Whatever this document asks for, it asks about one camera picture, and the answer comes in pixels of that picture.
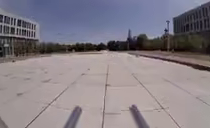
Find white building with windows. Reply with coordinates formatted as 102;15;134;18
0;7;41;58

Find robot's own part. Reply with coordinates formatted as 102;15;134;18
63;105;83;128
129;104;151;128

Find grey building with windows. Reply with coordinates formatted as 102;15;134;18
172;0;210;54

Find distant tower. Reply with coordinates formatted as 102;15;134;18
126;28;133;51

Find pale concrete slab plaza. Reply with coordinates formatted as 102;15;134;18
0;50;210;128

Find raised kerb strip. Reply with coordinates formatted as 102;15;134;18
127;50;210;75

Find tall pole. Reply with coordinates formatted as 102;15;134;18
165;19;172;53

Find row of trees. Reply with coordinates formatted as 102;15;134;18
36;33;210;56

